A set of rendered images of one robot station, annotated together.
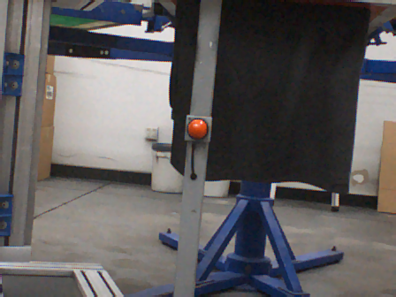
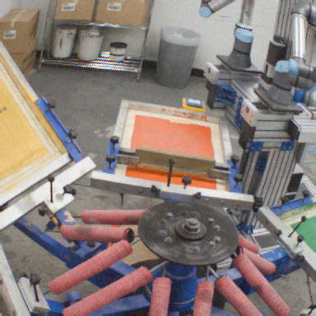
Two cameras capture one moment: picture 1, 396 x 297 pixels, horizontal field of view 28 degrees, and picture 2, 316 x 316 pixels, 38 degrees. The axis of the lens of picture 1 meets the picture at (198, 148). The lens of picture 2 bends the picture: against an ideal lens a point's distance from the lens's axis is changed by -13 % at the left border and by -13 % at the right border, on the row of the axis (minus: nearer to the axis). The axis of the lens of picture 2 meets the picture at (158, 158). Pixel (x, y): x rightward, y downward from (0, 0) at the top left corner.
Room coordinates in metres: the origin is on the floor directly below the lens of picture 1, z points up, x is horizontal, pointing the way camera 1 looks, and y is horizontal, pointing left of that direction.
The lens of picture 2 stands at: (4.29, -0.53, 2.21)
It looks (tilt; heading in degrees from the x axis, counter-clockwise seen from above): 31 degrees down; 172
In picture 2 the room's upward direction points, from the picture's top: 11 degrees clockwise
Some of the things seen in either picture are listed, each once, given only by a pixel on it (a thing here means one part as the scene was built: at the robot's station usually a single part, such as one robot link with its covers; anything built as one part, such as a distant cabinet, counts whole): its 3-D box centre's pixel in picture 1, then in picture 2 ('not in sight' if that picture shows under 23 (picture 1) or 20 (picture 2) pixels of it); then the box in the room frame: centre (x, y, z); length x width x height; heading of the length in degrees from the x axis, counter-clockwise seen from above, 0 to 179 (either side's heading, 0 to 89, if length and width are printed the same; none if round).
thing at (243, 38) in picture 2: not in sight; (243, 39); (1.50, 0.25, 1.42); 0.13 x 0.12 x 0.14; 170
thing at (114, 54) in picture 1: (138, 52); not in sight; (3.56, 0.31, 0.91); 1.34 x 0.40 x 0.08; 56
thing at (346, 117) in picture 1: (263, 95); not in sight; (1.84, -0.14, 0.74); 0.45 x 0.03 x 0.43; 86
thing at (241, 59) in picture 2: not in sight; (240, 56); (1.50, 0.25, 1.31); 0.15 x 0.15 x 0.10
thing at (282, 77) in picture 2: not in sight; (285, 73); (1.98, 0.39, 1.42); 0.13 x 0.12 x 0.14; 82
